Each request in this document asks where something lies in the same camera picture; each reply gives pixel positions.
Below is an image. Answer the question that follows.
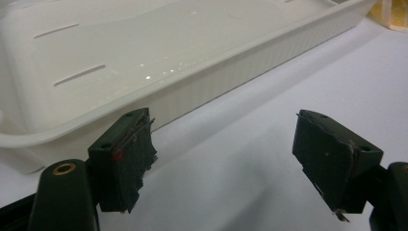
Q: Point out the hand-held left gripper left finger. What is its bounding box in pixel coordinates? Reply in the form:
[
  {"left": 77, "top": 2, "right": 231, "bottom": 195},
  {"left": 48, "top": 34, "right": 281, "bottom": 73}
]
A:
[{"left": 28, "top": 107, "right": 159, "bottom": 231}]

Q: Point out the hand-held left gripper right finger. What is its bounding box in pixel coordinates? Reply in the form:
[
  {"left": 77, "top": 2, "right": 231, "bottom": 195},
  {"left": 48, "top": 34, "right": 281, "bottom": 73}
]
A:
[{"left": 292, "top": 109, "right": 408, "bottom": 231}]

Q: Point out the white plastic tray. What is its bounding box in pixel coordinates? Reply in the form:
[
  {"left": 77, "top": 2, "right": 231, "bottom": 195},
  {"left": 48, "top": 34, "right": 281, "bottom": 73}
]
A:
[{"left": 0, "top": 0, "right": 376, "bottom": 175}]

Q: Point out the yellow wooden box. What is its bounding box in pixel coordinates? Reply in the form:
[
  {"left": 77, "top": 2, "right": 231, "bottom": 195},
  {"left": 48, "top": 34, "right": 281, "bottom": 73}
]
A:
[{"left": 367, "top": 0, "right": 408, "bottom": 33}]

